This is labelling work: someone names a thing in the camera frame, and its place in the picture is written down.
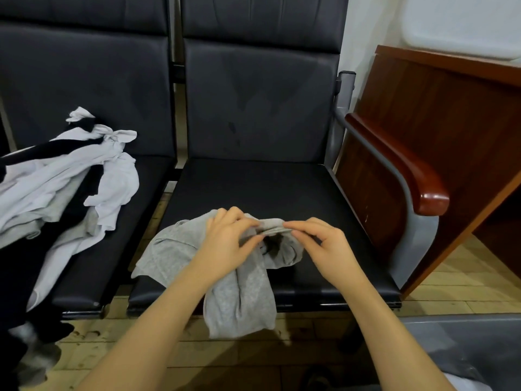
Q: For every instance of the person's left hand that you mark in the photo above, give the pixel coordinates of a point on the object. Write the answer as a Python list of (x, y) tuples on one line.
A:
[(228, 246)]

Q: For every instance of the person's right hand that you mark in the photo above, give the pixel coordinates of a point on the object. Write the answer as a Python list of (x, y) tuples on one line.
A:
[(327, 250)]

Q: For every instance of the grey t-shirt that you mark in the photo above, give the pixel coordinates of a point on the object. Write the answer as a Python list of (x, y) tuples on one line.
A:
[(240, 305)]

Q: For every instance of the grey plastic storage bin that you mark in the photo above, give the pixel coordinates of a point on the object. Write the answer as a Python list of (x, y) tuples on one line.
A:
[(472, 346)]

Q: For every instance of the pile of clothes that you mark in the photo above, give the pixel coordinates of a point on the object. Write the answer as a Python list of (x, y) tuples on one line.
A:
[(41, 207)]

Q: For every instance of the white t-shirt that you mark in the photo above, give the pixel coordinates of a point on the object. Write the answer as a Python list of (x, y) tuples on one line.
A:
[(466, 383)]

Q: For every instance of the person's left forearm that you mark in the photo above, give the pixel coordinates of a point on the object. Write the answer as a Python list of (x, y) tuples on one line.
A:
[(146, 342)]

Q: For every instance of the person's right forearm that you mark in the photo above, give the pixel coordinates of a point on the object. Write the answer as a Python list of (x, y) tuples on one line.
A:
[(391, 346)]

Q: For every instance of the brown wooden bench armrest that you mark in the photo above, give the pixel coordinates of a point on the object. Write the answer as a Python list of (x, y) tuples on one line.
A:
[(407, 163)]

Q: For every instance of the black leather bench seat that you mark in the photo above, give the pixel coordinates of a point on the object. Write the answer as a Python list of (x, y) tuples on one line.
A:
[(260, 101), (81, 61)]

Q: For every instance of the brown wooden desk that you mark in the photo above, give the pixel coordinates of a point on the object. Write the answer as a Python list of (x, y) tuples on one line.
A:
[(439, 110)]

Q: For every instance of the white plastic tray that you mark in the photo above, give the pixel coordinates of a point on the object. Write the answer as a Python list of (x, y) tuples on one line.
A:
[(464, 24)]

